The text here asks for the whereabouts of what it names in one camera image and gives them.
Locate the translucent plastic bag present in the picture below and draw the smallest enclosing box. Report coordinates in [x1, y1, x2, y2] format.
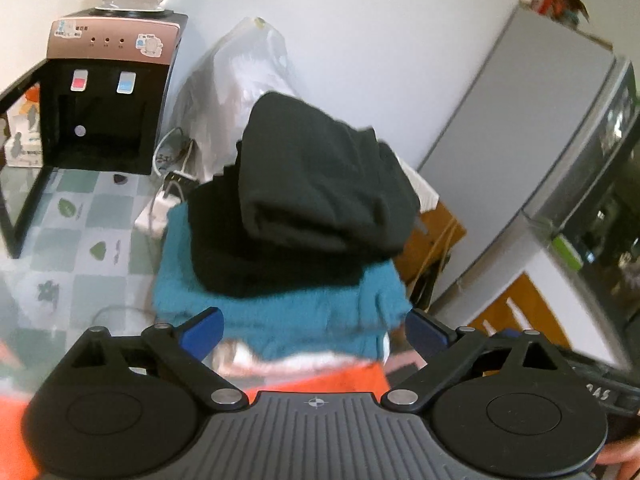
[166, 16, 302, 187]

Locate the white power strip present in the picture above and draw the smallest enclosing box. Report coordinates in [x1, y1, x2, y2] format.
[134, 126, 202, 239]

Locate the teal folded towel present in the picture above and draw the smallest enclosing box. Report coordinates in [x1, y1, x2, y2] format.
[152, 202, 414, 362]

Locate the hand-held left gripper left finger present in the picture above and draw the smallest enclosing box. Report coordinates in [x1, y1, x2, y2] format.
[44, 306, 249, 410]

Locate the orange patterned tablecloth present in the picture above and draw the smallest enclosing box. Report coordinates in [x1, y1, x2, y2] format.
[0, 360, 396, 480]

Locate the leaf patterned table cover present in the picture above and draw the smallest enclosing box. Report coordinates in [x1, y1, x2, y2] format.
[0, 165, 172, 363]

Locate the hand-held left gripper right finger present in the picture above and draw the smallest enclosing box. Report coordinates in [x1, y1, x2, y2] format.
[380, 308, 577, 413]

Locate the person's right hand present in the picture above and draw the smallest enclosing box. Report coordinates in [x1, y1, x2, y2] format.
[596, 441, 640, 480]

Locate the white green printed carton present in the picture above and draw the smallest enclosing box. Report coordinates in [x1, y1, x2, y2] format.
[0, 84, 49, 169]

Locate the pink folded towel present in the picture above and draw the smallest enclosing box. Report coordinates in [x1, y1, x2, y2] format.
[215, 337, 422, 374]

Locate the black metal frame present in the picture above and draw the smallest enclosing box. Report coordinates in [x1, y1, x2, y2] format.
[0, 56, 57, 259]

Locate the pink black water dispenser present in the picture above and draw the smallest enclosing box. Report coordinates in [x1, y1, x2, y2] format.
[39, 7, 190, 177]

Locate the black shirt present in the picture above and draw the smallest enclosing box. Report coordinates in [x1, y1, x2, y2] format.
[189, 91, 422, 302]

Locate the grey refrigerator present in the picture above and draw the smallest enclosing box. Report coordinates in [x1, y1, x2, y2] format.
[416, 6, 640, 363]

